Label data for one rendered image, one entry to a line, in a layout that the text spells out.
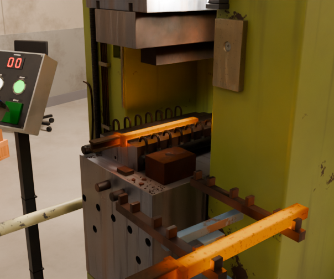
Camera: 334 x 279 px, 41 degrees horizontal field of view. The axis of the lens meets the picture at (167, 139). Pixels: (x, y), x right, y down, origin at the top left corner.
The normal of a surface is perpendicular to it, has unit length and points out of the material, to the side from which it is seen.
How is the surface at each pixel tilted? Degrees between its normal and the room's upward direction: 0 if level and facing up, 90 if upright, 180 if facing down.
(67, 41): 90
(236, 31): 90
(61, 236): 0
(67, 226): 0
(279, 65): 90
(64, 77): 90
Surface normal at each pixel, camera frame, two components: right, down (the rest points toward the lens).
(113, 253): -0.77, 0.21
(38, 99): 0.91, 0.15
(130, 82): 0.65, 0.26
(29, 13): 0.79, 0.21
